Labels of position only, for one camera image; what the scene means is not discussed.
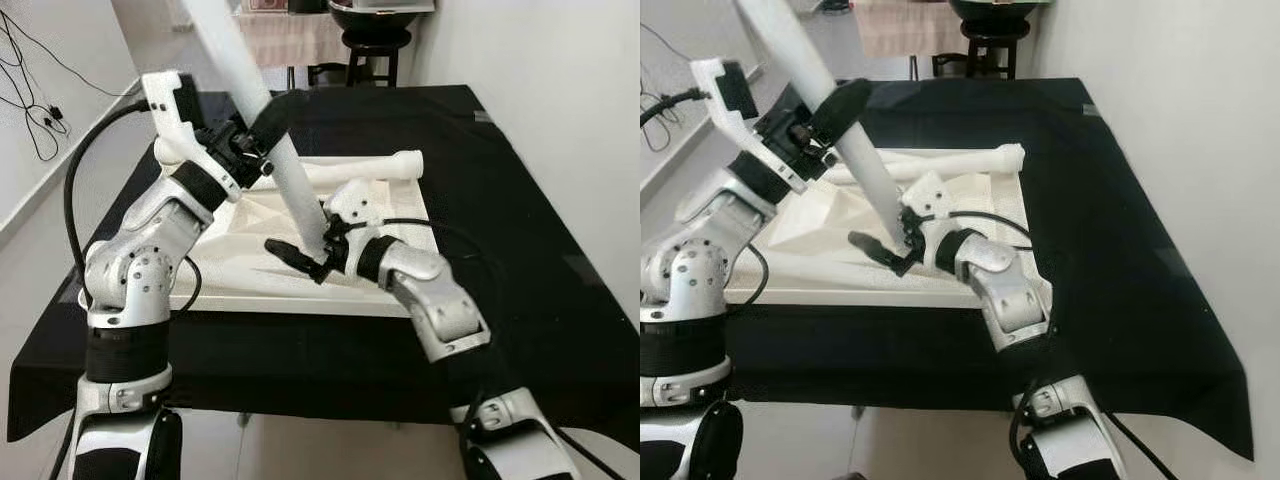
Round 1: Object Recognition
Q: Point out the black round stool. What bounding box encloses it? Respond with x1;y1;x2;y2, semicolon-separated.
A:
960;20;1031;79
340;28;413;89

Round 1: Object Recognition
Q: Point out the white plastic table top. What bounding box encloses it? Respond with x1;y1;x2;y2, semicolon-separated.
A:
80;150;446;319
725;145;1031;309

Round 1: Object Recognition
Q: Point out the black wall cable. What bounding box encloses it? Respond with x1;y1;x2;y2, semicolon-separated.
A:
0;10;141;163

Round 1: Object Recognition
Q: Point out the black bowl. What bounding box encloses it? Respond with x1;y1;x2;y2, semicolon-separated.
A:
328;0;436;33
945;0;1056;23

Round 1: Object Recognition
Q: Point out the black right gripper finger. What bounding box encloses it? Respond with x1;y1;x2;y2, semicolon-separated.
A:
848;232;913;277
264;238;329;284

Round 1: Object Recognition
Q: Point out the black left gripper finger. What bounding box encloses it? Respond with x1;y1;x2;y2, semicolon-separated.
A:
812;78;873;143
248;95;293;153

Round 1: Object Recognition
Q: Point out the beige cloth covered table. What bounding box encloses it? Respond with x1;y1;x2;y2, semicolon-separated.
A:
850;0;966;59
235;10;346;69

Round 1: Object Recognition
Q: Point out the black tablecloth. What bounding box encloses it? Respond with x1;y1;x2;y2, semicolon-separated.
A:
715;78;1256;461
5;85;640;451

